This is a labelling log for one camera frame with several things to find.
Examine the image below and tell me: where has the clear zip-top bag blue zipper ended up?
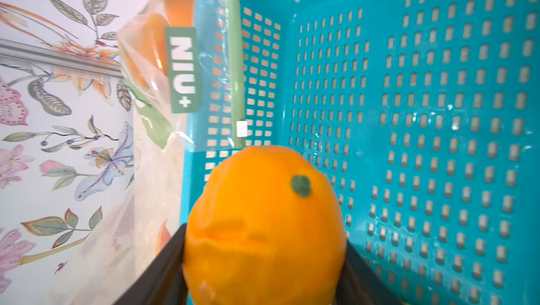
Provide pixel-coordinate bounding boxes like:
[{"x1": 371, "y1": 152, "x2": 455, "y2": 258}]
[{"x1": 38, "y1": 136, "x2": 184, "y2": 304}]

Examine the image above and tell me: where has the teal plastic basket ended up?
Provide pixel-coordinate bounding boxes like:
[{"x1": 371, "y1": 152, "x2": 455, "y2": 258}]
[{"x1": 179, "y1": 0, "x2": 540, "y2": 305}]

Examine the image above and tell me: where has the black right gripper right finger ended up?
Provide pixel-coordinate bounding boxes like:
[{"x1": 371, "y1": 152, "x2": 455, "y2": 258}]
[{"x1": 335, "y1": 242, "x2": 402, "y2": 305}]

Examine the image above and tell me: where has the aluminium corner post left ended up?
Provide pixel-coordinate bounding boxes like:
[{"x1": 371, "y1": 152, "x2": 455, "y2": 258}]
[{"x1": 1, "y1": 39, "x2": 123, "y2": 79}]

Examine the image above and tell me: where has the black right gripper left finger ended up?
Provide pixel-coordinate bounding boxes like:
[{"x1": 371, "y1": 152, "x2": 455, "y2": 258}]
[{"x1": 115, "y1": 224, "x2": 188, "y2": 305}]

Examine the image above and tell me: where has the clear zip-top bag green print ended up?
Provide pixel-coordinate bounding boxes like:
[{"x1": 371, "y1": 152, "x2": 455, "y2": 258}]
[{"x1": 122, "y1": 0, "x2": 248, "y2": 152}]

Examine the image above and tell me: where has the orange mango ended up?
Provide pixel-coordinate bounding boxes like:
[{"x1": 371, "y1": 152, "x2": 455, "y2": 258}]
[
  {"x1": 119, "y1": 12, "x2": 169, "y2": 91},
  {"x1": 182, "y1": 145, "x2": 347, "y2": 304},
  {"x1": 163, "y1": 0, "x2": 195, "y2": 27}
]

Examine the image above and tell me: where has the orange mango front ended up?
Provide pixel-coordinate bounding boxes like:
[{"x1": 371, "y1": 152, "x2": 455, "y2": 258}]
[{"x1": 182, "y1": 145, "x2": 347, "y2": 304}]

